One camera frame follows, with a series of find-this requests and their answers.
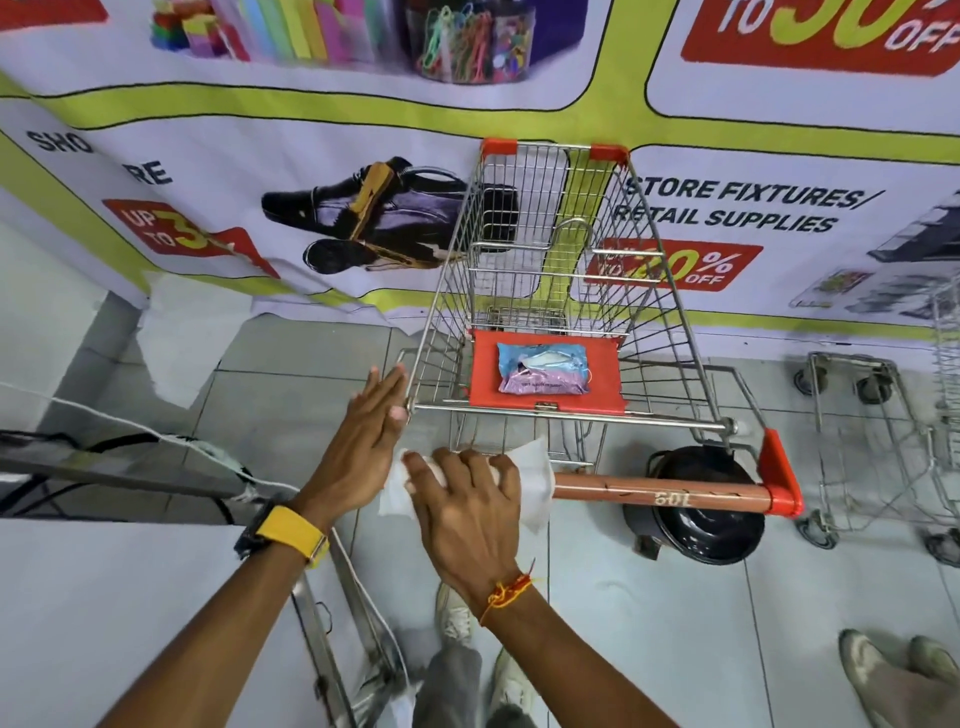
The person's right hand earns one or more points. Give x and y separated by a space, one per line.
469 525

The person's left hand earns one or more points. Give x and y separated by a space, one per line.
360 457

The person's left thumb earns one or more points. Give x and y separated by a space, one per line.
398 415

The person's right middle finger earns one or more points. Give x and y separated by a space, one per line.
478 468

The person's right thumb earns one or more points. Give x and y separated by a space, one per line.
421 471

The white wet wipe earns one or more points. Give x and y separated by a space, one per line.
534 480

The person's right forearm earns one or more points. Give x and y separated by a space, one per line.
570 667

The person's left forearm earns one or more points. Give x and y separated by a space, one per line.
217 637

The blue pink wipes packet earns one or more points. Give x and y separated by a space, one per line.
544 369

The yellow band wristwatch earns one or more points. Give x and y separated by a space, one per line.
292 532

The person's left shoe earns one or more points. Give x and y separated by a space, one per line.
454 615

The person's shoe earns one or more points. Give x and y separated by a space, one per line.
454 615
934 658
511 682
859 658

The person's right shoe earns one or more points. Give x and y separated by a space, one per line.
511 682

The person's grey trousers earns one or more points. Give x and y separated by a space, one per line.
446 690

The black round pot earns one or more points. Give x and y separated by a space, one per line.
701 521

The grey metal table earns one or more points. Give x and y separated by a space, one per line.
112 465

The printed sale banner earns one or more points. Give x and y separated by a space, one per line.
225 142

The bare metal shopping cart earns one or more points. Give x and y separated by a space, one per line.
862 442

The white table with metal frame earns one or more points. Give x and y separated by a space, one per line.
97 600

